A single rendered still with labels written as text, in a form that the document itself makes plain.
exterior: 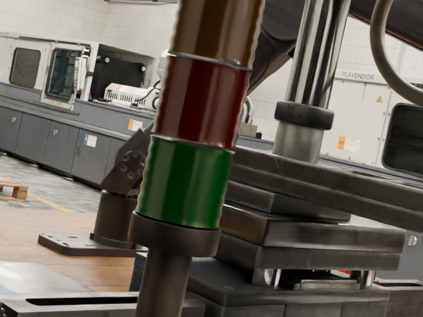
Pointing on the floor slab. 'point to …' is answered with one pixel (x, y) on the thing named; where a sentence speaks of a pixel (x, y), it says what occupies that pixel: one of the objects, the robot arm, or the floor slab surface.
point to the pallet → (21, 194)
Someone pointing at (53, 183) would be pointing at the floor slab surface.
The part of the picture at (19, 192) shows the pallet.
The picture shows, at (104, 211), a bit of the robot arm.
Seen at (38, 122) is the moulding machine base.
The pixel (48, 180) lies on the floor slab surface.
